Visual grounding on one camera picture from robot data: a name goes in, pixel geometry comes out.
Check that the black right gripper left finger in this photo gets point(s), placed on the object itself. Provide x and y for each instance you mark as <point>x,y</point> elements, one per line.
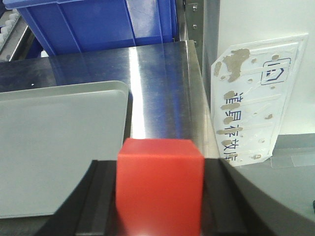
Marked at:
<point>90,209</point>

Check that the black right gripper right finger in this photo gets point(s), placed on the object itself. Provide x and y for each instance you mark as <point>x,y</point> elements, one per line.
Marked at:
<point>234,206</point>

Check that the red cube block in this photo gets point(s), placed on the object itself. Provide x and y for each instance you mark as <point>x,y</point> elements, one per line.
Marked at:
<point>159,187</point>

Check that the grey metal tray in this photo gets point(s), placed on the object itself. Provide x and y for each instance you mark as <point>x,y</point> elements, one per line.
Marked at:
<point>48,138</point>

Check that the white printed sign sheet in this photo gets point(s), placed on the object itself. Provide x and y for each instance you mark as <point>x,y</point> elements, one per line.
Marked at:
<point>251,85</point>

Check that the blue bin front right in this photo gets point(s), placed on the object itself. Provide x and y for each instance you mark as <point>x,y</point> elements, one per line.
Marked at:
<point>78,26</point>

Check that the steel shelf upright post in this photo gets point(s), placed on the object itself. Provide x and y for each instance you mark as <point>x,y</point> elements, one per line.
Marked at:
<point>198,20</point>

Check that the white roller conveyor rail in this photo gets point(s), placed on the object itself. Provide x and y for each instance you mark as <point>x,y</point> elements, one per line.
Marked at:
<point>7,23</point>

